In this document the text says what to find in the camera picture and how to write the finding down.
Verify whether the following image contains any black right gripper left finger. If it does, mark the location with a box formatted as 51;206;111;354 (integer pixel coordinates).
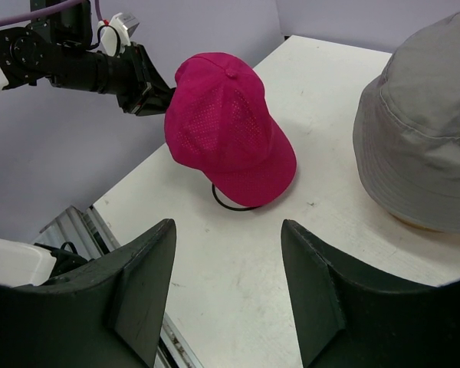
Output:
0;218;177;368

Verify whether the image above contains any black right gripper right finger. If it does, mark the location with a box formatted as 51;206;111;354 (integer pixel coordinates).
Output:
281;220;460;367

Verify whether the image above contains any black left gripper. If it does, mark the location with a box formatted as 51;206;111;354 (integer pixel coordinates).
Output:
49;44;176;117

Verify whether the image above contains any magenta baseball cap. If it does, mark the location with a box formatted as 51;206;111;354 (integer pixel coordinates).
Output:
164;52;297;208

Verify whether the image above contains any grey bucket hat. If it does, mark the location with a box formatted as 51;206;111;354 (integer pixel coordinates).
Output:
353;12;460;234

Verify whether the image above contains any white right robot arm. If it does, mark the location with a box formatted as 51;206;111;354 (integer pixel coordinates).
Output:
0;219;460;367

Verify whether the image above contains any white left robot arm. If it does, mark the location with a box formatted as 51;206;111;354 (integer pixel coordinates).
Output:
0;1;175;117

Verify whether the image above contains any wooden hat stand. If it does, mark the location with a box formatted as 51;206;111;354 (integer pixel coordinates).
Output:
391;215;442;233

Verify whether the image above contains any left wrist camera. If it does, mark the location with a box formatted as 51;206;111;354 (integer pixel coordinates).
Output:
97;13;140;57

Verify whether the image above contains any aluminium mounting rail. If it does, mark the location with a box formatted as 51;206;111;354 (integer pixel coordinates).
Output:
34;205;202;367

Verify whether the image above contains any black wire hat stand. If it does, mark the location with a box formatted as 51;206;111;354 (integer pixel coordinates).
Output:
211;184;261;212

